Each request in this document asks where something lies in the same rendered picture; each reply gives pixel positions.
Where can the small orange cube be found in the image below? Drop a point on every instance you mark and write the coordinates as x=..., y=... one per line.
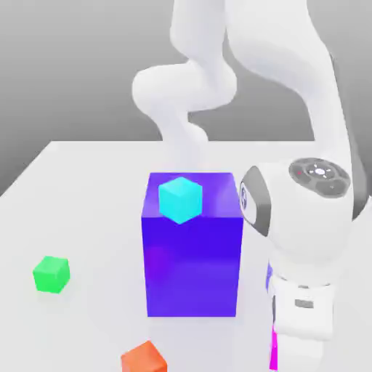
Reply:
x=144, y=359

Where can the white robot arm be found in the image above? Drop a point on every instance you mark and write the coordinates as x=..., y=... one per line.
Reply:
x=305, y=226

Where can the large purple box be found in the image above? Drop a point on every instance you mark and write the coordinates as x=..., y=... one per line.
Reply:
x=191, y=267

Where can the small magenta cube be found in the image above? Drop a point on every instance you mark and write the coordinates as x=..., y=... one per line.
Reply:
x=273, y=350

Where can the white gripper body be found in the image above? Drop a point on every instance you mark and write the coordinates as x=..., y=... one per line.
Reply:
x=299, y=356

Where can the small green cube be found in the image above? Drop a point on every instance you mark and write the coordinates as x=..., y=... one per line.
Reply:
x=51, y=274

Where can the small cyan cube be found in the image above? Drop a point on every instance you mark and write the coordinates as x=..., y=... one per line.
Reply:
x=180, y=200

